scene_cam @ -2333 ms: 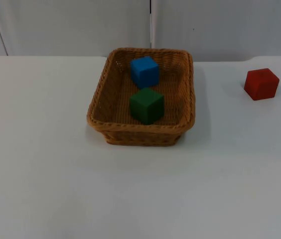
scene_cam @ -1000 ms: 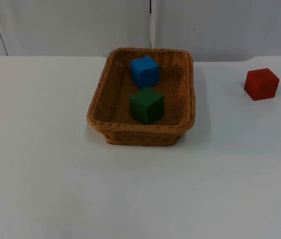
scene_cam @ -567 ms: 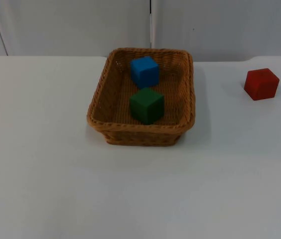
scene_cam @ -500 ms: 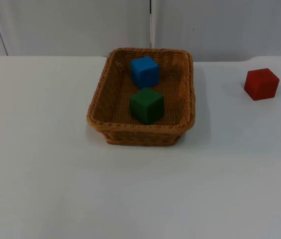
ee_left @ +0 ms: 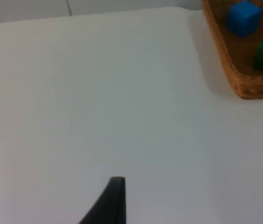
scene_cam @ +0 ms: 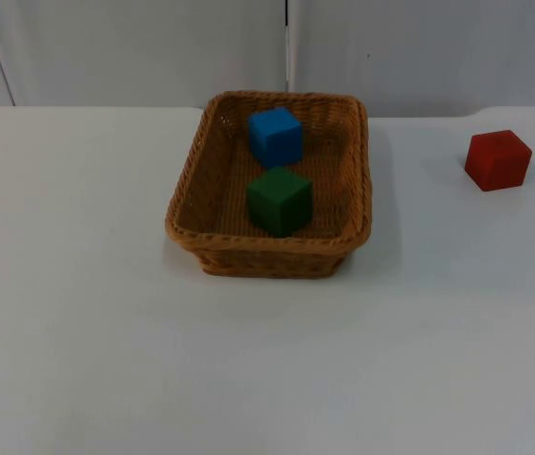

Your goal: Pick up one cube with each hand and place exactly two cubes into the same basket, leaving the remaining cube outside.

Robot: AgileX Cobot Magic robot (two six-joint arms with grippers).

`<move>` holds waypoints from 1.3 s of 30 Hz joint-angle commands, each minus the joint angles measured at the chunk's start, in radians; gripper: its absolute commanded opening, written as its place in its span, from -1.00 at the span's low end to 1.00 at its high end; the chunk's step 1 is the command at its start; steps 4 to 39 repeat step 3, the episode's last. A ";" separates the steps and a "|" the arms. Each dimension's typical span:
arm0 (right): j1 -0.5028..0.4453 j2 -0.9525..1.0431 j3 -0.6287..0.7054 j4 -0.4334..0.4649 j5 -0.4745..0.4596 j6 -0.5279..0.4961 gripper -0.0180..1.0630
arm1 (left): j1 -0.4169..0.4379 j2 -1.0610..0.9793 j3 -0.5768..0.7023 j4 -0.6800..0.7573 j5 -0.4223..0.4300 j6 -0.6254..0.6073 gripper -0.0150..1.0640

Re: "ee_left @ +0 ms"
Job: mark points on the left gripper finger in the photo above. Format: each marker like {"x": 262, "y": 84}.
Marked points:
{"x": 112, "y": 205}

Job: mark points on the brown wicker basket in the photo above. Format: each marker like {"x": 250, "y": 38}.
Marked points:
{"x": 229, "y": 58}

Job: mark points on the blue cube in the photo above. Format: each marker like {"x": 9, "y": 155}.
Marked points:
{"x": 243, "y": 18}

